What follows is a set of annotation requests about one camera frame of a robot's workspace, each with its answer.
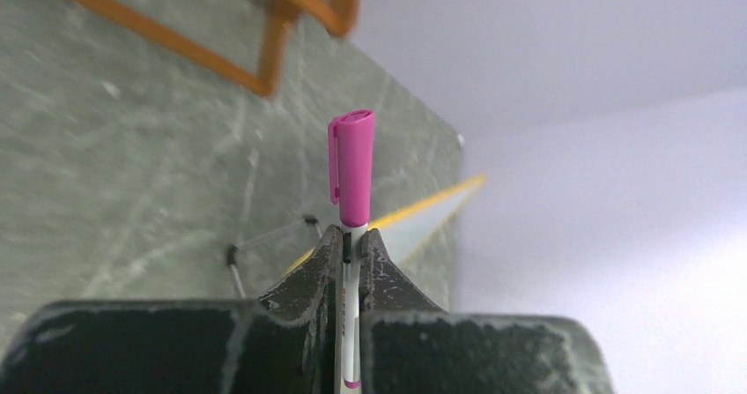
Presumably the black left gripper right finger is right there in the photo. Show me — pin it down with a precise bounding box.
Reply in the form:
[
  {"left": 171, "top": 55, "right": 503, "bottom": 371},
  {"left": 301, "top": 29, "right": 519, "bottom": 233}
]
[{"left": 360, "top": 230, "right": 614, "bottom": 393}]

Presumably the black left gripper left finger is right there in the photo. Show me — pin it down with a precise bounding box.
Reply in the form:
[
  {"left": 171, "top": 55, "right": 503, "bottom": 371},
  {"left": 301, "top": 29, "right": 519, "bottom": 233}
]
[{"left": 1, "top": 226, "right": 343, "bottom": 393}]

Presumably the yellow-framed whiteboard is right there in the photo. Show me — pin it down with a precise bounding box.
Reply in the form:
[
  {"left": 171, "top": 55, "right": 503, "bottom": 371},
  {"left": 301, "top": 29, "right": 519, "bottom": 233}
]
[{"left": 285, "top": 173, "right": 487, "bottom": 274}]

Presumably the white marker pen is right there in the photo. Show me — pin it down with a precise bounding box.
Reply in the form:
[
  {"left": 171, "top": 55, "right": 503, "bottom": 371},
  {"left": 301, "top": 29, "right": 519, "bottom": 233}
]
[{"left": 339, "top": 224, "right": 368, "bottom": 390}]

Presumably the magenta marker cap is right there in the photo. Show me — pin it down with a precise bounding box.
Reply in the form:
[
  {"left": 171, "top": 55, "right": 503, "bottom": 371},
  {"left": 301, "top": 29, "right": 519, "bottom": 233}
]
[{"left": 328, "top": 110, "right": 376, "bottom": 227}]

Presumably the orange wooden shelf rack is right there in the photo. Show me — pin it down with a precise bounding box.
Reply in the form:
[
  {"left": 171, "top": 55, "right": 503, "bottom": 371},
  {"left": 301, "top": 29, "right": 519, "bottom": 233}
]
[{"left": 70, "top": 0, "right": 359, "bottom": 97}]

